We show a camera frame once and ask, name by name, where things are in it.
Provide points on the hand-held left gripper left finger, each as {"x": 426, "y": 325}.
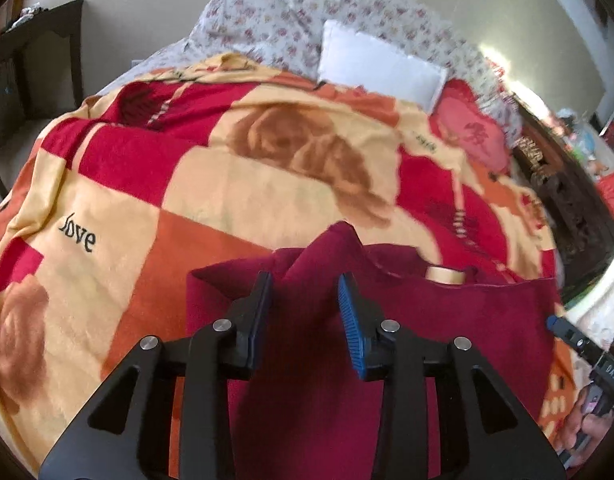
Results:
{"x": 265, "y": 310}

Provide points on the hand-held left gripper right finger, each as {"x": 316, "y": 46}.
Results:
{"x": 349, "y": 320}

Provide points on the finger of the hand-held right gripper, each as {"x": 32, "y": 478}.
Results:
{"x": 569, "y": 332}

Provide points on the maroon fleece garment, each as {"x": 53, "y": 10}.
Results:
{"x": 462, "y": 340}

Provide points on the person's right hand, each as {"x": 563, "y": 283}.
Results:
{"x": 594, "y": 430}

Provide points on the dark carved wooden cabinet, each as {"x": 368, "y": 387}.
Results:
{"x": 572, "y": 210}

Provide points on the red orange printed blanket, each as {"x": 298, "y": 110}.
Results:
{"x": 187, "y": 170}

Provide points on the red embroidered pillow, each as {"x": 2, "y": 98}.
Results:
{"x": 474, "y": 130}

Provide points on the white pillow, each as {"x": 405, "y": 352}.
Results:
{"x": 382, "y": 67}

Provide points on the small floral pillow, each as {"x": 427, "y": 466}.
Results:
{"x": 247, "y": 25}

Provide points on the floral pillows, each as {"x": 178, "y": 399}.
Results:
{"x": 387, "y": 15}

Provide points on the dark wooden table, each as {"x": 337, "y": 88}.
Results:
{"x": 17, "y": 60}

